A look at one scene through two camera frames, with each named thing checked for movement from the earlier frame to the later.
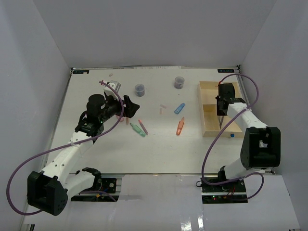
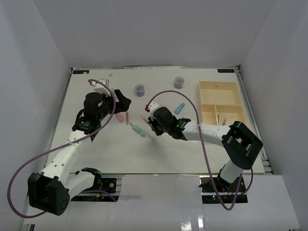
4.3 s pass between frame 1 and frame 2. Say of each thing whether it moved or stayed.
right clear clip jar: stayed
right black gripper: moved
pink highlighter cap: stayed
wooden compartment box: stayed
